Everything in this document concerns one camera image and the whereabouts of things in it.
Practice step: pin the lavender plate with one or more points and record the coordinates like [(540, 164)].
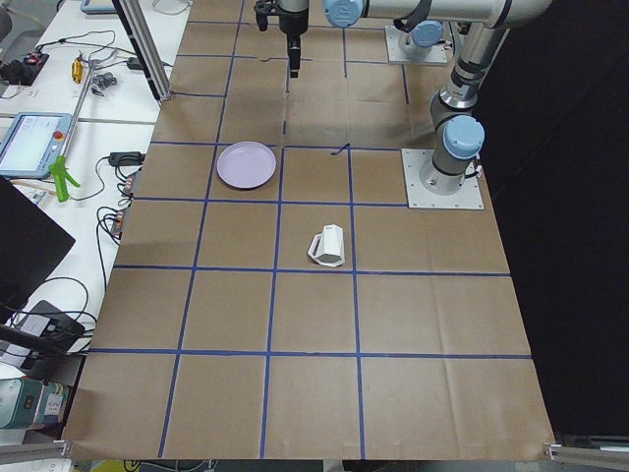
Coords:
[(246, 165)]

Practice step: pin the green reach grabber tool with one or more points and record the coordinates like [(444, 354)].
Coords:
[(58, 168)]

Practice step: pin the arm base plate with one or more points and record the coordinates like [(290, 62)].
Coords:
[(423, 46), (427, 188)]

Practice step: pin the brown paper table cover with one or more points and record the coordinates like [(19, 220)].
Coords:
[(275, 297)]

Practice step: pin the black monitor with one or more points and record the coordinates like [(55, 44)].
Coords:
[(32, 246)]

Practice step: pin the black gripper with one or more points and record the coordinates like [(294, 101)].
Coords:
[(293, 22)]

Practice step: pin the teach pendant tablet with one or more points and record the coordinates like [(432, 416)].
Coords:
[(32, 143)]

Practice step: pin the black power adapter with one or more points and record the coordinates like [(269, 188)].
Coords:
[(126, 158)]

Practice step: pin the aluminium frame post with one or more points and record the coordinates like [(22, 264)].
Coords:
[(136, 28)]

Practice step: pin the yellow handled tool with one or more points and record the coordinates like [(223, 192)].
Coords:
[(77, 70)]

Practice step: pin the white faceted cup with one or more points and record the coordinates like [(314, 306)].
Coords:
[(327, 247)]

